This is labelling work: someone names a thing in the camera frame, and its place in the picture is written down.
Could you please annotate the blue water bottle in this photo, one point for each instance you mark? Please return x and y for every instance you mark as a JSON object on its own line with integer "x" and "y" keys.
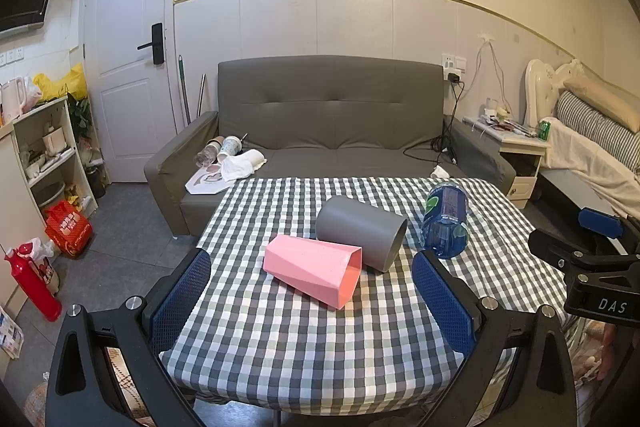
{"x": 442, "y": 232}

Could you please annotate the white blanket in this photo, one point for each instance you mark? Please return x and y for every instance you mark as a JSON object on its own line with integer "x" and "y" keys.
{"x": 585, "y": 162}

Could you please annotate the brown paper cup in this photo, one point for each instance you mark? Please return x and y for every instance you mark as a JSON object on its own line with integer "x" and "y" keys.
{"x": 216, "y": 144}

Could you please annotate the white nightstand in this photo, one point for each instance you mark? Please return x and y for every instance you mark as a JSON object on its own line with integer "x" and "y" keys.
{"x": 520, "y": 157}

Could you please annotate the striped pillow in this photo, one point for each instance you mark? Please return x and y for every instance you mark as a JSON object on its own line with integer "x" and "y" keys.
{"x": 595, "y": 127}

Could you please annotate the white green paper cup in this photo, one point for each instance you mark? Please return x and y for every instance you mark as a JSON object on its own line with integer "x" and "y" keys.
{"x": 231, "y": 146}

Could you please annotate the green can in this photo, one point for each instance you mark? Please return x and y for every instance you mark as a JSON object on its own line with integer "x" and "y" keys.
{"x": 544, "y": 131}

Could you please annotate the green potted plant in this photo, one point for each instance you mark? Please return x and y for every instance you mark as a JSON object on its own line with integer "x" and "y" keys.
{"x": 80, "y": 114}

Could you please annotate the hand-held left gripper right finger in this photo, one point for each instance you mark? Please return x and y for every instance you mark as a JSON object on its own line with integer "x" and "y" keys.
{"x": 442, "y": 297}

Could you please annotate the red fire extinguisher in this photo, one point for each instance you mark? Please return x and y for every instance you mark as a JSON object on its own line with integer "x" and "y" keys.
{"x": 35, "y": 287}

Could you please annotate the silver stick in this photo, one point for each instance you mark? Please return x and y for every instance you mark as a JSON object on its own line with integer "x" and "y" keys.
{"x": 201, "y": 94}

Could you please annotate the white cloth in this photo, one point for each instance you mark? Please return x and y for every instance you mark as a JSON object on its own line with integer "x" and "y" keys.
{"x": 242, "y": 164}

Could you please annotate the white electric kettle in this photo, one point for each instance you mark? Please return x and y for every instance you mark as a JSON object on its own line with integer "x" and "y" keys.
{"x": 12, "y": 99}

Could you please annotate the red paper bag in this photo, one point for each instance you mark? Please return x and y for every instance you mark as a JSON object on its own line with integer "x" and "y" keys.
{"x": 67, "y": 229}

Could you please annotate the pink cup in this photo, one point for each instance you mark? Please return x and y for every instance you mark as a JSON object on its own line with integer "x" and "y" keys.
{"x": 305, "y": 264}

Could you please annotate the white bed headboard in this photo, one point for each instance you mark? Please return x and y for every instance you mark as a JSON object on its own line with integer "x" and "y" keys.
{"x": 540, "y": 87}

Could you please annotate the yellow plastic bag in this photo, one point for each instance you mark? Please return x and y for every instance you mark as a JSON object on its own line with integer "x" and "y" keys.
{"x": 67, "y": 82}

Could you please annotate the grey cup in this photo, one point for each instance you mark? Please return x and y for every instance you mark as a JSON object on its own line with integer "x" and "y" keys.
{"x": 350, "y": 227}

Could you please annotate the white printed box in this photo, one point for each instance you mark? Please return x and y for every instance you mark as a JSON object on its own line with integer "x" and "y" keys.
{"x": 10, "y": 332}

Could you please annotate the person's right hand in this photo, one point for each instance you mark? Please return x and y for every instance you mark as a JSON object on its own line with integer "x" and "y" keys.
{"x": 607, "y": 352}

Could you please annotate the black charger plug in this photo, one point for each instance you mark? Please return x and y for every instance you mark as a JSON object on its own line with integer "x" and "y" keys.
{"x": 454, "y": 78}

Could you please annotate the beige pillow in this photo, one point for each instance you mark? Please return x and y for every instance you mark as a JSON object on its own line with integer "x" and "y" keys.
{"x": 605, "y": 102}

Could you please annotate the white printed card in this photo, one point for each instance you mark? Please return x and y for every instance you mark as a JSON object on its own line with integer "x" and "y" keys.
{"x": 205, "y": 184}

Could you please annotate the white shelf unit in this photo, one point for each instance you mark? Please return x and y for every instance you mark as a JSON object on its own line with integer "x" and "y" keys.
{"x": 70, "y": 167}

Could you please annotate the grey sofa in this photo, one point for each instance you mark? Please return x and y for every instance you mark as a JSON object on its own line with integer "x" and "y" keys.
{"x": 325, "y": 107}

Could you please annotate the checkered tablecloth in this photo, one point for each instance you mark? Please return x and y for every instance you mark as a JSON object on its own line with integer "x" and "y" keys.
{"x": 280, "y": 347}

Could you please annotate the grey basin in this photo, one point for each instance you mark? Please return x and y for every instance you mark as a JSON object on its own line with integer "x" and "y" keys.
{"x": 47, "y": 196}

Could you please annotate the white door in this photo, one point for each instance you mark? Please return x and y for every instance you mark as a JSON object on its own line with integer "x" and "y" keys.
{"x": 125, "y": 32}

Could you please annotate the white double wall socket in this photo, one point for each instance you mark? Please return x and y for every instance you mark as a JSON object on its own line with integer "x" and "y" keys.
{"x": 11, "y": 57}

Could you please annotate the green mop stick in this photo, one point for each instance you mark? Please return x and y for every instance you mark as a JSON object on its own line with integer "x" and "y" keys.
{"x": 183, "y": 92}

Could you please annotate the white power adapter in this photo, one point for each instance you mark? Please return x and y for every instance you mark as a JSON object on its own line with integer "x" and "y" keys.
{"x": 440, "y": 172}

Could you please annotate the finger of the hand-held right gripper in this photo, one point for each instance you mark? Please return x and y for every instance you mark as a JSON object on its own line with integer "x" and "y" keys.
{"x": 600, "y": 222}
{"x": 555, "y": 247}

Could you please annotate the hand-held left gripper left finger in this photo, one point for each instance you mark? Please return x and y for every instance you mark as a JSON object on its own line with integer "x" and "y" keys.
{"x": 182, "y": 302}

